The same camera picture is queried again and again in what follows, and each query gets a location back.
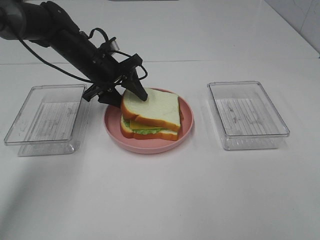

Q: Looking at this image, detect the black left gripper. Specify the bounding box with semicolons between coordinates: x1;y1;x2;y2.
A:
41;1;148;109

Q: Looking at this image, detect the green lettuce leaf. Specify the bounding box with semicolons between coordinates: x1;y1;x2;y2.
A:
122;119;163;135

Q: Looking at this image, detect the yellow cheese slice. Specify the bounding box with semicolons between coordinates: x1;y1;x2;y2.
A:
129;120;159;130

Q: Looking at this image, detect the white bread slice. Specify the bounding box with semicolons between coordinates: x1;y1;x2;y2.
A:
120;88;181;132
120;116;179;141

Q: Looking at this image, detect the curved bacon strip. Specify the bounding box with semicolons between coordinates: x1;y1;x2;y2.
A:
179;110;184;122

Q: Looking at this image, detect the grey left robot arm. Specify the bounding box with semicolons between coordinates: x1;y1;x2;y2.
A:
0;0;148;107

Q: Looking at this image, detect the pink round plate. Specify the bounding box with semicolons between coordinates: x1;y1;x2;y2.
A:
104;88;194;154

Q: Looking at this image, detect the clear left plastic tray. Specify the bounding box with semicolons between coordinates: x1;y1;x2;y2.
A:
4;84;91;157

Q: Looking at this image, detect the clear plastic tray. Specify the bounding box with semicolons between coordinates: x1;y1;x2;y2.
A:
207;81;290;151
4;84;91;157

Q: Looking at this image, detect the clear right plastic tray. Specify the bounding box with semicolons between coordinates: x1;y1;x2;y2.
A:
207;81;290;151

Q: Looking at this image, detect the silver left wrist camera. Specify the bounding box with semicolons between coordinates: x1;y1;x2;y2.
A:
99;37;120;56

